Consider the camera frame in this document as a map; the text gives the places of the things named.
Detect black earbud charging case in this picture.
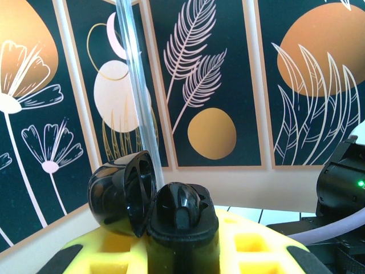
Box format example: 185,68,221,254
87,150,221,274

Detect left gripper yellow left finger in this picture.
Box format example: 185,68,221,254
36,227,151,274

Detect right aluminium frame post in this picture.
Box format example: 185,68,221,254
113,0,167,187

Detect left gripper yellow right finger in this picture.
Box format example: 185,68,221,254
217,207,333,274

